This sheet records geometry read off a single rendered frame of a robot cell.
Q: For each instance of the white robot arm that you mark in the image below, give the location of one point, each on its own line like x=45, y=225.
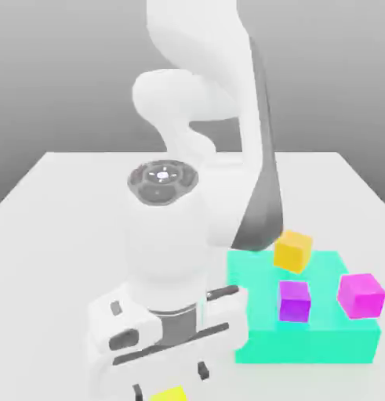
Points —
x=176, y=238

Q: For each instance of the small yellow cube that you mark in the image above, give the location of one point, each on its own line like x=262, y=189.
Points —
x=168, y=394

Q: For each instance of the small orange cube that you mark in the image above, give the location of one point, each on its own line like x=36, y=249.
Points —
x=292, y=252

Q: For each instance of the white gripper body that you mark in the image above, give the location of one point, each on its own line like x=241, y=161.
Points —
x=179, y=352

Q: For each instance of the small purple cube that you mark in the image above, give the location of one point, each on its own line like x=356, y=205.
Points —
x=294, y=302

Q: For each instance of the small magenta cube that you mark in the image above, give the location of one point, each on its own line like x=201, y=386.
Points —
x=363, y=297

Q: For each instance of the large teal box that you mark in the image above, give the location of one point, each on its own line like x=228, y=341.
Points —
x=305, y=344

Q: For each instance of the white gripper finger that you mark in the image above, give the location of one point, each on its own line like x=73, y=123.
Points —
x=203, y=371
x=137, y=393

